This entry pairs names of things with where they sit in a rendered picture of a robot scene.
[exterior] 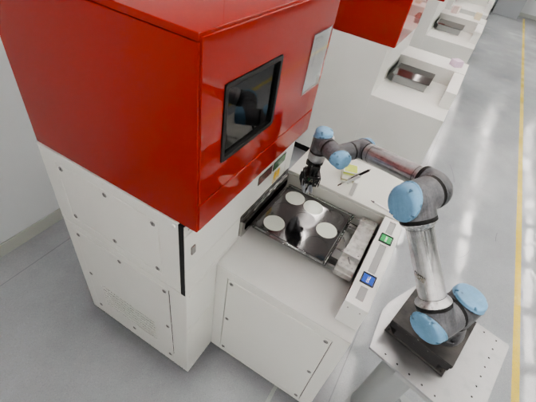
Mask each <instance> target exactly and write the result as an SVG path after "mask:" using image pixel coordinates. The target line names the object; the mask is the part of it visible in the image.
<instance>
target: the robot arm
mask: <svg viewBox="0 0 536 402"><path fill-rule="evenodd" d="M325 159H327V160H328V161H329V162H330V163H331V164H332V165H333V166H334V167H335V168H336V169H338V170H341V169H344V168H345V167H348V166H349V164H350V162H351V160H355V159H361V160H363V161H365V162H367V163H369V164H371V165H372V166H374V167H376V168H379V169H380V170H382V171H385V172H387V173H388V174H390V175H393V176H395V177H396V178H398V179H401V180H403V183H401V184H399V185H397V186H395V187H394V188H393V189H392V190H391V192H390V193H389V196H388V209H389V211H390V213H391V215H393V218H394V219H396V220H397V221H399V223H400V225H401V226H402V227H403V228H405V230H406V234H407V238H408V246H409V250H410V255H411V260H412V268H413V272H414V276H415V281H416V288H417V293H418V296H417V297H416V298H415V301H414V302H415V307H416V311H415V312H413V313H412V315H411V317H410V322H411V325H412V328H413V329H414V331H415V332H416V333H417V334H418V335H419V337H420V338H422V339H423V340H424V341H426V342H427V343H429V344H432V345H443V346H446V347H455V346H457V345H458V344H460V343H461V342H462V341H463V339H464V338H465V334H466V331H467V328H469V327H470V326H471V325H472V324H473V323H474V322H475V321H476V320H477V319H478V318H480V317H481V316H482V315H484V314H485V312H486V311H487V308H488V304H487V300H486V298H485V297H484V295H483V294H482V293H481V292H480V291H479V290H478V289H476V288H475V287H474V286H470V285H468V284H467V283H459V284H457V285H455V286H453V287H452V290H451V291H450V292H448V293H447V294H446V289H445V285H444V280H443V271H442V266H441V261H440V257H439V248H438V243H437V239H436V230H435V224H436V223H437V221H438V220H439V217H438V212H437V209H439V208H441V207H443V206H445V205H446V204H447V203H448V202H449V201H450V200H451V197H452V195H453V185H452V182H451V181H450V179H449V178H448V177H447V176H446V175H445V174H444V173H442V172H441V171H439V170H438V169H435V168H433V167H431V166H428V165H426V166H421V165H419V164H416V163H414V162H412V161H410V160H407V159H405V158H403V157H401V156H398V155H396V154H394V153H392V152H390V151H387V150H385V149H383V148H380V147H378V146H376V145H375V142H374V141H373V140H372V139H371V138H361V139H359V140H354V141H350V142H348V143H344V144H338V143H337V142H336V141H335V140H334V139H333V130H332V129H331V128H329V127H327V126H319V127H317V128H316V131H315V133H314V135H313V140H312V144H311V146H310V149H309V154H308V159H307V160H306V164H307V165H308V166H305V167H304V168H303V171H301V174H300V175H299V180H300V183H301V189H302V191H303V193H307V192H310V194H311V193H312V191H313V187H316V186H317V187H318V186H319V183H320V181H321V173H320V169H321V166H322V165H323V163H324V161H325ZM319 180H320V181H319ZM318 182H319V183H318ZM306 184H308V185H307V187H306Z"/></svg>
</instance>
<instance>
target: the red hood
mask: <svg viewBox="0 0 536 402"><path fill-rule="evenodd" d="M339 4H340V0H0V38H1V39H2V44H3V46H4V49H5V51H6V55H7V57H8V60H9V63H10V66H11V69H12V71H13V74H14V77H15V80H16V82H17V85H18V88H19V91H20V93H21V96H22V100H23V102H24V105H25V107H26V111H27V113H28V116H29V119H30V123H31V125H32V127H33V131H34V134H35V136H36V138H37V141H39V142H40V143H42V144H44V145H45V146H47V147H49V148H51V149H53V150H54V151H55V152H58V153H60V154H61V155H63V156H65V157H66V158H68V159H70V160H72V161H73V162H75V163H76V164H79V165H81V166H82V167H83V168H86V169H87V170H89V171H91V172H92V173H94V174H96V175H98V176H100V177H101V178H102V179H105V180H106V181H108V182H110V183H111V184H113V185H115V186H117V187H118V188H120V189H122V190H123V191H126V192H127V193H129V194H130V195H132V196H134V197H136V198H138V199H139V200H141V201H142V202H144V203H146V204H147V205H149V206H151V207H153V208H155V209H156V210H158V211H160V212H162V213H163V214H165V215H167V216H168V217H170V218H172V219H174V220H175V221H177V222H179V223H181V224H183V225H184V226H186V227H188V228H189V229H191V230H193V231H194V232H196V233H197V232H198V231H200V230H201V229H202V228H203V227H204V226H205V225H206V224H207V223H208V222H209V221H210V220H212V219H213V218H214V217H215V216H216V215H217V214H218V213H219V212H220V211H221V210H222V209H223V208H224V207H225V206H226V205H227V204H228V203H229V202H230V201H231V200H232V199H233V198H234V197H235V196H237V195H238V194H239V193H240V192H241V191H242V190H243V189H244V188H245V187H246V186H247V185H248V184H250V183H251V182H252V181H253V180H254V179H255V178H256V177H257V176H258V175H259V174H260V173H262V172H263V171H264V170H265V169H266V168H267V167H268V166H269V165H270V164H271V163H272V162H273V161H275V160H276V159H277V158H278V157H279V156H280V155H281V154H282V153H283V152H284V151H285V150H286V149H287V148H288V147H289V146H290V145H291V144H292V143H293V142H294V141H295V140H296V139H297V138H298V137H300V136H301V135H302V134H303V133H304V132H305V131H306V130H307V129H308V126H309V120H310V117H311V113H312V108H313V104H314V101H315V98H316V95H317V89H318V86H319V82H320V79H321V73H322V70H323V66H324V63H325V58H326V54H327V51H328V48H329V42H330V38H331V35H332V32H333V26H334V22H335V19H336V16H337V11H338V7H339Z"/></svg>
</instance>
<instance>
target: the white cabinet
mask: <svg viewBox="0 0 536 402"><path fill-rule="evenodd" d="M211 342H212V343H214V344H215V345H217V346H218V347H220V348H221V349H222V350H224V351H225V352H227V353H229V354H230V355H231V356H233V357H234V358H236V359H237V360H239V361H241V362H242V363H243V364H244V365H246V366H247V367H249V368H250V369H252V370H254V371H255V372H256V373H258V374H259V375H261V376H263V377H264V378H265V379H267V380H268V381H269V382H271V383H272V384H274V385H276V386H277V387H279V388H280V389H281V390H283V391H284V392H286V393H287V394H289V395H290V396H292V397H293V398H294V399H296V400H298V401H299V402H312V401H313V399H314V397H315V396H316V395H317V393H318V392H319V390H320V389H321V387H322V385H323V384H324V383H325V382H326V380H327V379H328V377H329V375H330V374H331V372H332V371H333V370H334V368H335V367H336V365H337V363H338V362H339V360H340V359H341V358H342V356H343V355H344V353H345V351H346V350H347V348H348V347H349V346H350V343H348V342H347V341H344V340H343V339H341V338H339V337H338V336H336V335H335V334H333V333H331V332H330V331H328V330H327V329H324V328H323V327H321V326H320V325H318V324H316V323H315V322H313V321H311V320H310V319H308V318H306V317H304V316H302V315H301V314H299V313H298V312H296V311H294V310H293V309H291V308H290V307H288V306H286V305H284V304H282V303H281V302H279V301H278V300H276V299H274V298H272V297H271V296H270V295H268V294H266V293H264V292H262V291H261V290H259V289H258V288H256V287H254V286H252V285H251V284H250V283H248V282H246V281H244V280H242V279H241V278H239V277H237V276H236V275H234V274H232V273H231V272H229V271H228V270H225V269H224V268H222V267H221V266H219V265H217V273H216V283H215V303H214V313H213V323H212V334H211Z"/></svg>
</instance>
